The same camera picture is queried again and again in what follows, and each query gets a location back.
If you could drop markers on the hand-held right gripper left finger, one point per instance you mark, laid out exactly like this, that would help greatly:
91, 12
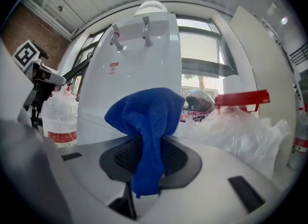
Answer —
91, 170

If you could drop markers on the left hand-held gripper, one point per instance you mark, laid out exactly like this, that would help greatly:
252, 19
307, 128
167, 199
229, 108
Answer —
26, 54

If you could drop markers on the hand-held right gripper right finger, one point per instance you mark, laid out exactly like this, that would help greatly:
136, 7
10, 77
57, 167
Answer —
204, 194

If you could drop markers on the blue cloth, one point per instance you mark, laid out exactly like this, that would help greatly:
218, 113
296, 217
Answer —
149, 117

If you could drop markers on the white water dispenser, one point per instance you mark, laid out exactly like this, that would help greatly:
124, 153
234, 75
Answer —
134, 73

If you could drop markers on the empty jug with red cap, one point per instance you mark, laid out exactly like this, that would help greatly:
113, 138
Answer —
60, 117

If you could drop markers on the colourful helmet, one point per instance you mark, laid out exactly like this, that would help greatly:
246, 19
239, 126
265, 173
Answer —
199, 105

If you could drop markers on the white paper cup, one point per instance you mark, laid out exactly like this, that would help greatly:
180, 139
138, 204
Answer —
237, 85

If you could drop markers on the empty jug lying bagged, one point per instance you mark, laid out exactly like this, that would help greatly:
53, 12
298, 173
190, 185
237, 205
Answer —
300, 134

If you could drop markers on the black-framed window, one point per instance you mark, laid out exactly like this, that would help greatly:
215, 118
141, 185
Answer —
207, 67

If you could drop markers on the grey locker cabinet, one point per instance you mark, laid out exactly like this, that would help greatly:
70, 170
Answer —
264, 73

